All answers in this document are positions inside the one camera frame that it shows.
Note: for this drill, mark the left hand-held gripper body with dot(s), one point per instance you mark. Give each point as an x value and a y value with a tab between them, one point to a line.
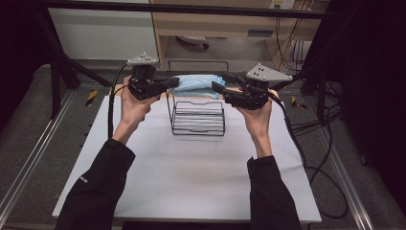
143	80

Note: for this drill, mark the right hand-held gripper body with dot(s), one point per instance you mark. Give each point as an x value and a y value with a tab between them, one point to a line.
255	92

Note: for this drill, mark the light blue towel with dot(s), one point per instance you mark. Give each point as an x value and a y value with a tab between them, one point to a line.
194	84

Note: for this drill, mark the person's right hand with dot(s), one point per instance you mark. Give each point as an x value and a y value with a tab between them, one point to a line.
260	121

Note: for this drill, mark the person's left hand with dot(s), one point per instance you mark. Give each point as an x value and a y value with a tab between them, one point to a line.
134	111

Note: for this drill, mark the yellow black floor tape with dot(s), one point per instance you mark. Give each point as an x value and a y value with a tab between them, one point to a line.
91	98
297	103

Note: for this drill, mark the white object under desk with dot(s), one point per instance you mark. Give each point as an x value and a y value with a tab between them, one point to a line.
193	40

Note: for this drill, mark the wooden desk shelf unit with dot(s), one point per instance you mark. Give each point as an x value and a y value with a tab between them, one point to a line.
223	24

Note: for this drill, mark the white cabinet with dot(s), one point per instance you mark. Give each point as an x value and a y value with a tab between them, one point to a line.
102	32

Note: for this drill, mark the black metal stand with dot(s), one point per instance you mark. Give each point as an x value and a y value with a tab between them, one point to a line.
320	96
56	83

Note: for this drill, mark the black metal crossbar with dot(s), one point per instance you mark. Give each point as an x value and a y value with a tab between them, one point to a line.
191	9

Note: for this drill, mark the black curtain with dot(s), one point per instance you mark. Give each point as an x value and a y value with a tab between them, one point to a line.
370	80

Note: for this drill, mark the white wall socket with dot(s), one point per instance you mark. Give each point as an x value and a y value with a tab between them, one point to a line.
282	4

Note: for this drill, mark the aluminium floor rail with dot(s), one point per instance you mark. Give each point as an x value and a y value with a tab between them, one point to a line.
32	159
348	182

